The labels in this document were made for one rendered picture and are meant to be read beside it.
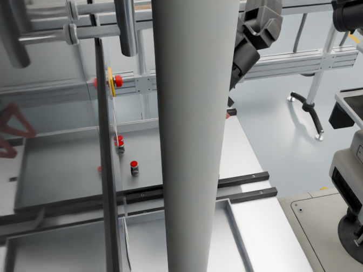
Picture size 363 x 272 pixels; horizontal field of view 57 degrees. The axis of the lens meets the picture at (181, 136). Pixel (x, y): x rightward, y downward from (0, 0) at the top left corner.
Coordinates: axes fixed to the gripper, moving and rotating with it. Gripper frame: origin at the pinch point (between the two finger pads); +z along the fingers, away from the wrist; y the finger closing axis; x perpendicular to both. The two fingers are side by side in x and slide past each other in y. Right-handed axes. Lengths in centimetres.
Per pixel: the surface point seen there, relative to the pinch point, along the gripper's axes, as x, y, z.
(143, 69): 19, -125, -8
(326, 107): 146, -139, -85
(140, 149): 11.6, -32.9, 14.9
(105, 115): -12.1, -1.9, 9.6
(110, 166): -8.9, 10.1, 14.1
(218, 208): 28.3, -7.7, 10.4
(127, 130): 7.0, -41.1, 13.9
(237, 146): 31.3, -24.9, -6.0
